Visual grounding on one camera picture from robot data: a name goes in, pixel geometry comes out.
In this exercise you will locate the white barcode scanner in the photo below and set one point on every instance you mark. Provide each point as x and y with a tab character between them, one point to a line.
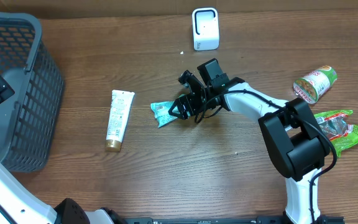
205	24

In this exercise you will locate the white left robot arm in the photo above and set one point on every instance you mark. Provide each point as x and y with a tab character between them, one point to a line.
18	205

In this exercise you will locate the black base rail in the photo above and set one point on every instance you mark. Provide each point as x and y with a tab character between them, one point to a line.
197	220

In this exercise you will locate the teal wet wipes packet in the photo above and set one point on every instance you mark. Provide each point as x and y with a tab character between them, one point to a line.
161	114

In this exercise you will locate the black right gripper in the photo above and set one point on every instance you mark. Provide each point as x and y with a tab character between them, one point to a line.
190	102

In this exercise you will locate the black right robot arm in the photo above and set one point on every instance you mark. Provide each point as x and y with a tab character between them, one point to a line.
295	143

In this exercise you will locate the white tube with gold cap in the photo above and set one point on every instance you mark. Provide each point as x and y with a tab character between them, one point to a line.
118	117

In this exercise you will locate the green snack bag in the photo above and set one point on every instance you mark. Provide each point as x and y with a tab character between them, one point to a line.
341	134

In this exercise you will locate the dark grey plastic basket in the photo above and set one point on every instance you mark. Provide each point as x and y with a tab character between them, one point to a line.
28	117

